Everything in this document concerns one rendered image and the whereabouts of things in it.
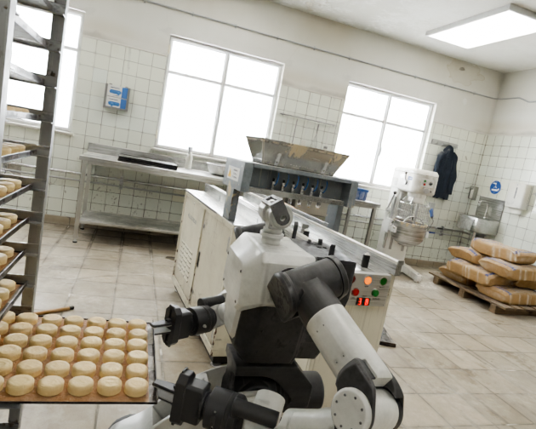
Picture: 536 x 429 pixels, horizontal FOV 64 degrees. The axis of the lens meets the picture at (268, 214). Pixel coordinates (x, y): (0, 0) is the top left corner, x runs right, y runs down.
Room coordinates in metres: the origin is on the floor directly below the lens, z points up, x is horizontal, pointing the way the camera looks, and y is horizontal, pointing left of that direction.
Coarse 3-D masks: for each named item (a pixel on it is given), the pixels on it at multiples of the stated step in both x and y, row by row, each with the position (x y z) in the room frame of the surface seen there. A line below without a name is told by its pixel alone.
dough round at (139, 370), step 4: (132, 364) 0.94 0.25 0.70; (136, 364) 0.95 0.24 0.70; (140, 364) 0.95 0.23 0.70; (144, 364) 0.95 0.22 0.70; (128, 368) 0.92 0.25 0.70; (132, 368) 0.93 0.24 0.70; (136, 368) 0.93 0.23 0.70; (140, 368) 0.93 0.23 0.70; (144, 368) 0.94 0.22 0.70; (128, 372) 0.91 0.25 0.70; (132, 372) 0.91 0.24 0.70; (136, 372) 0.91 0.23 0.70; (140, 372) 0.92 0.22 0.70; (144, 372) 0.92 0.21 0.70; (128, 376) 0.91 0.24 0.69; (132, 376) 0.91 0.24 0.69; (136, 376) 0.91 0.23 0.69; (140, 376) 0.91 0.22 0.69; (144, 376) 0.92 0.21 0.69
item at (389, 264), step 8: (248, 192) 3.48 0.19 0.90; (256, 200) 3.30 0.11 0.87; (296, 216) 2.66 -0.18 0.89; (312, 224) 2.46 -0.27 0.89; (312, 232) 2.44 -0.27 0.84; (320, 232) 2.37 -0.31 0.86; (328, 232) 2.29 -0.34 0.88; (336, 232) 2.24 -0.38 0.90; (328, 240) 2.27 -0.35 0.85; (336, 240) 2.21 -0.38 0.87; (344, 240) 2.14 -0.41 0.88; (352, 240) 2.09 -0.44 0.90; (344, 248) 2.13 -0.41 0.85; (352, 248) 2.07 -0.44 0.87; (360, 248) 2.01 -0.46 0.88; (368, 248) 1.97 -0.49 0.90; (360, 256) 2.00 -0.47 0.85; (376, 256) 1.89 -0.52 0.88; (384, 256) 1.85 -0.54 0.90; (376, 264) 1.88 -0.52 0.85; (384, 264) 1.84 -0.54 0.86; (392, 264) 1.79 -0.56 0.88; (400, 264) 1.76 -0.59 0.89; (392, 272) 1.78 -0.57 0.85; (400, 272) 1.78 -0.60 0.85
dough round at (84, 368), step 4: (76, 364) 0.90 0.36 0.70; (80, 364) 0.90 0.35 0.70; (84, 364) 0.90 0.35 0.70; (88, 364) 0.91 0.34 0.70; (92, 364) 0.91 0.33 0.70; (72, 368) 0.88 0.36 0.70; (76, 368) 0.88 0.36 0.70; (80, 368) 0.89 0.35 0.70; (84, 368) 0.89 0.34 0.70; (88, 368) 0.89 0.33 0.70; (92, 368) 0.90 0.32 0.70; (72, 372) 0.88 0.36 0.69; (76, 372) 0.87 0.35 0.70; (80, 372) 0.87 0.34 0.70; (84, 372) 0.88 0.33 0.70; (88, 372) 0.88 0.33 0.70; (92, 372) 0.89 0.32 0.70; (88, 376) 0.88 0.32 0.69; (92, 376) 0.89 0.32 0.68
